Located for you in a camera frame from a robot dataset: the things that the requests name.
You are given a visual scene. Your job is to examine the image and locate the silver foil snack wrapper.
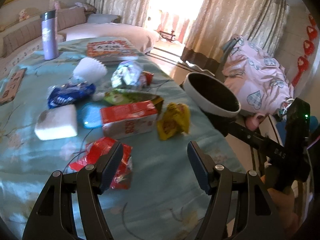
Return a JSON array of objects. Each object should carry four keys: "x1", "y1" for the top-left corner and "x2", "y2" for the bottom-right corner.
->
[{"x1": 111, "y1": 61, "x2": 146, "y2": 90}]

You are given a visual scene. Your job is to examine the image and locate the white sponge block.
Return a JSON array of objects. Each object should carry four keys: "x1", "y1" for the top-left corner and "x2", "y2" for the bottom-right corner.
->
[{"x1": 34, "y1": 105, "x2": 78, "y2": 141}]

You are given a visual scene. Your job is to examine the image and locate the orange red picture book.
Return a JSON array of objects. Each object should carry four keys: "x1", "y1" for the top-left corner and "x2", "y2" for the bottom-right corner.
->
[{"x1": 87, "y1": 39, "x2": 139, "y2": 63}]

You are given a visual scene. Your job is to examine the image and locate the beige sofa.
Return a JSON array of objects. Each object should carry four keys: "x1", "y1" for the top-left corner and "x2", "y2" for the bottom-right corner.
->
[{"x1": 1, "y1": 7, "x2": 161, "y2": 72}]

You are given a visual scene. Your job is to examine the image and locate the purple thermos bottle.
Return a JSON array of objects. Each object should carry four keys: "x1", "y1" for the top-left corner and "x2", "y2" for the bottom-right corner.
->
[{"x1": 41, "y1": 10, "x2": 59, "y2": 61}]

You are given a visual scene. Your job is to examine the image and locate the white black trash bin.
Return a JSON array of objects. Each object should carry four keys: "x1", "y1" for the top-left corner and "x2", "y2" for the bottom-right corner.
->
[{"x1": 183, "y1": 72, "x2": 241, "y2": 118}]

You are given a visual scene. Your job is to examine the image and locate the red heart wall decorations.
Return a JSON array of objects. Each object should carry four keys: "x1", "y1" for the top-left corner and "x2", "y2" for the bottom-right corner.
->
[{"x1": 291, "y1": 14, "x2": 318, "y2": 88}]

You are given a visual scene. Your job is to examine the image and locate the yellow snack wrapper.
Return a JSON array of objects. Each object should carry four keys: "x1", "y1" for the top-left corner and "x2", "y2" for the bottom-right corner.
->
[{"x1": 157, "y1": 102, "x2": 191, "y2": 141}]

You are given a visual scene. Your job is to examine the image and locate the blue snack wrapper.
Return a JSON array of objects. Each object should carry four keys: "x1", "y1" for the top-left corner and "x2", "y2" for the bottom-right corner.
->
[{"x1": 47, "y1": 82, "x2": 96, "y2": 109}]

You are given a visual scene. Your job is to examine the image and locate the pink heart pattern quilt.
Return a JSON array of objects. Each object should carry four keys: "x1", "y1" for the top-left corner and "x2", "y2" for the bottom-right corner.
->
[{"x1": 221, "y1": 35, "x2": 293, "y2": 114}]

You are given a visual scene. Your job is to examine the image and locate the white paper cupcake liners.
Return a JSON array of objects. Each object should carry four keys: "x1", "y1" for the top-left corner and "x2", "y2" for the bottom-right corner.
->
[{"x1": 73, "y1": 57, "x2": 107, "y2": 83}]

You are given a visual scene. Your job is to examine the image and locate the right hand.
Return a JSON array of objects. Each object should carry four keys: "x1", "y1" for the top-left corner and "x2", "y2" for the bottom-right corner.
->
[{"x1": 267, "y1": 187, "x2": 299, "y2": 239}]

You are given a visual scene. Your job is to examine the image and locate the red snack wrapper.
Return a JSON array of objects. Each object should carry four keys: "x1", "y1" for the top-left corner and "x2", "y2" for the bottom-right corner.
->
[{"x1": 69, "y1": 137, "x2": 133, "y2": 190}]

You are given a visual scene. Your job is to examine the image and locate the teal floral tablecloth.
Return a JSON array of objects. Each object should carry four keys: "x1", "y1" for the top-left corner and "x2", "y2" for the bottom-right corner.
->
[{"x1": 1, "y1": 39, "x2": 244, "y2": 239}]

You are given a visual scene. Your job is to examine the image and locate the green snack wrapper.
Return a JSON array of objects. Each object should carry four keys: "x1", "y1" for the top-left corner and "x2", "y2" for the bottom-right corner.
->
[{"x1": 104, "y1": 88, "x2": 164, "y2": 114}]

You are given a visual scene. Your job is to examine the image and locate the right beige curtain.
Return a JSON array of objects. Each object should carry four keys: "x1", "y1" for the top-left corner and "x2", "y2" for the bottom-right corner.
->
[{"x1": 181, "y1": 0, "x2": 290, "y2": 73}]

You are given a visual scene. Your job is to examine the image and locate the phone with pink case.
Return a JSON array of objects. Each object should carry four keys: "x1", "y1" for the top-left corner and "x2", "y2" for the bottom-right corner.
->
[{"x1": 1, "y1": 68, "x2": 27, "y2": 105}]

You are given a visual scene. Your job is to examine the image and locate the red white milk carton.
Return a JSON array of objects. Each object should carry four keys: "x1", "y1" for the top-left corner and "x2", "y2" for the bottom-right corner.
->
[{"x1": 100, "y1": 101, "x2": 158, "y2": 139}]

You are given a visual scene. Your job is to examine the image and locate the small plush toy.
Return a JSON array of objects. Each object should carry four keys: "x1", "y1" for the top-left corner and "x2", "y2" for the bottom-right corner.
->
[{"x1": 18, "y1": 9, "x2": 30, "y2": 22}]

